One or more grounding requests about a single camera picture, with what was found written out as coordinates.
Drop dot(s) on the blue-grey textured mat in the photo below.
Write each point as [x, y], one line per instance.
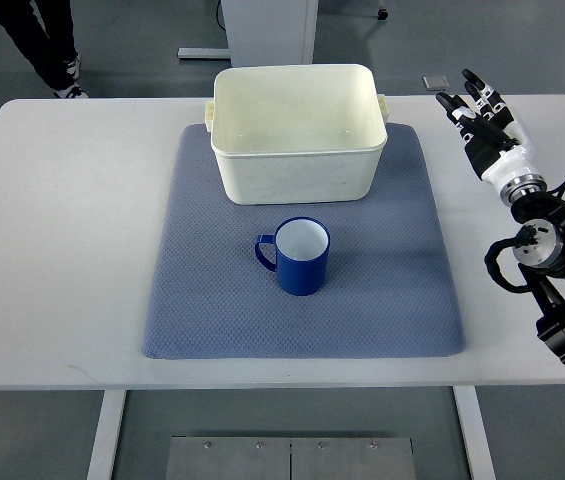
[388, 293]

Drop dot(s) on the person in black trousers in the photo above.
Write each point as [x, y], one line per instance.
[43, 32]

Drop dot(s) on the white table leg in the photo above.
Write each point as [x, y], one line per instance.
[473, 433]
[106, 439]

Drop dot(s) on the white cabinet pedestal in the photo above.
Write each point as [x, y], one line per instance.
[263, 33]

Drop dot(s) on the white left table leg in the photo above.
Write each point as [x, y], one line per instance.
[106, 439]

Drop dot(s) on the grey floor socket plate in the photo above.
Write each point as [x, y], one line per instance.
[435, 83]

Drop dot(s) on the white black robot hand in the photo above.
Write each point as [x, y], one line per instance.
[496, 143]

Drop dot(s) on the metal floor plate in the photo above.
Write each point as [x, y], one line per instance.
[290, 458]

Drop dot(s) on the cream plastic box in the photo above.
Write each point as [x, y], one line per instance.
[297, 133]

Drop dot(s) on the white right table leg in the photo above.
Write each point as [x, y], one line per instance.
[473, 433]

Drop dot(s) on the blue mug white inside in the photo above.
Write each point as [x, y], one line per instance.
[297, 253]

